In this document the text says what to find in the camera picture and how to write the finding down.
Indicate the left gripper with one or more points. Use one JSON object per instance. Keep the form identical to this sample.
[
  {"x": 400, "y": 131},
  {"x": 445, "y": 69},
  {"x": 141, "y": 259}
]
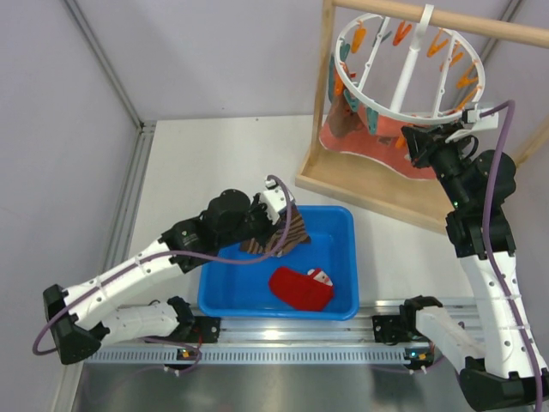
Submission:
[{"x": 269, "y": 228}]

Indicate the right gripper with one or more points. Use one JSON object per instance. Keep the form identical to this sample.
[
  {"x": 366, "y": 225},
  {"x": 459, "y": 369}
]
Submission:
[{"x": 424, "y": 142}]

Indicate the salmon pink cloth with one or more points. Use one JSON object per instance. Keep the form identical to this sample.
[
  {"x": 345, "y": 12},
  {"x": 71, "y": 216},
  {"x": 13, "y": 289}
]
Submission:
[{"x": 379, "y": 140}]

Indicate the brown striped sock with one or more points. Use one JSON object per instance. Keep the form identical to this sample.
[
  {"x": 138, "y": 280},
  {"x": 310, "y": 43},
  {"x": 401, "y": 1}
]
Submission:
[{"x": 297, "y": 235}]

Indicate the white round clip hanger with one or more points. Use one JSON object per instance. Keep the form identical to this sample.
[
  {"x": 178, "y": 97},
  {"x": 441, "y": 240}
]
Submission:
[{"x": 400, "y": 71}]

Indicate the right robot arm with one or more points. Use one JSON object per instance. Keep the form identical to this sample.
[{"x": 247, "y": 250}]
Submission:
[{"x": 506, "y": 369}]

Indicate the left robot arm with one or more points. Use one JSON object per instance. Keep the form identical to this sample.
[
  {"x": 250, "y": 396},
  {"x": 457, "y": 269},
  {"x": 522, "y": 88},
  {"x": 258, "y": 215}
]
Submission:
[{"x": 84, "y": 318}]

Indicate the wooden hanger stand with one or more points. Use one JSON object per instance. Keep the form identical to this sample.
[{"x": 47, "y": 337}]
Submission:
[{"x": 366, "y": 183}]

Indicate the blue plastic bin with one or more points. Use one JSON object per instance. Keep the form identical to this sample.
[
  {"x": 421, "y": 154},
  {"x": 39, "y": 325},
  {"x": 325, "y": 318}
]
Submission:
[{"x": 241, "y": 290}]

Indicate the brown hanging sock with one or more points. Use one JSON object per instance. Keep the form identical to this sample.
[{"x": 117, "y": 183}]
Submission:
[{"x": 342, "y": 119}]

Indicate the red santa sock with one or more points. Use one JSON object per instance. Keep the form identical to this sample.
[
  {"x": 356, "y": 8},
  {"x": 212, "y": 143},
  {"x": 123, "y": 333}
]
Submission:
[{"x": 310, "y": 292}]

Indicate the white base board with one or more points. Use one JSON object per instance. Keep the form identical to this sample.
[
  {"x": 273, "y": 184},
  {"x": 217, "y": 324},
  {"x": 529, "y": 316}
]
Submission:
[{"x": 193, "y": 161}]

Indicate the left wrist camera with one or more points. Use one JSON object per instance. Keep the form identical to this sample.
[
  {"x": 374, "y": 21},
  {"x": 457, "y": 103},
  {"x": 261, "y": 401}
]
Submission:
[{"x": 274, "y": 199}]

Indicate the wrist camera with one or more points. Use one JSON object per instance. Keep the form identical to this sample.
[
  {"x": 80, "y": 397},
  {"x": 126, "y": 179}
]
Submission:
[
  {"x": 274, "y": 199},
  {"x": 474, "y": 118}
]

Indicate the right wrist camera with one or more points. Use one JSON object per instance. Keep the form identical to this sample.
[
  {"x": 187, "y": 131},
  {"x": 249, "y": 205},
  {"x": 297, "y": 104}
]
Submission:
[{"x": 474, "y": 118}]

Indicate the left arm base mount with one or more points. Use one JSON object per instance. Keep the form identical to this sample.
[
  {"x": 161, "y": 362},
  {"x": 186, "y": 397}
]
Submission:
[{"x": 204, "y": 330}]

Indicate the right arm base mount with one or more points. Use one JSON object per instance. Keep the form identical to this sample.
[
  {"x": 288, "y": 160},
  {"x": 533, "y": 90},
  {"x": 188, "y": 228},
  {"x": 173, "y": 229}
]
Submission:
[{"x": 391, "y": 330}]

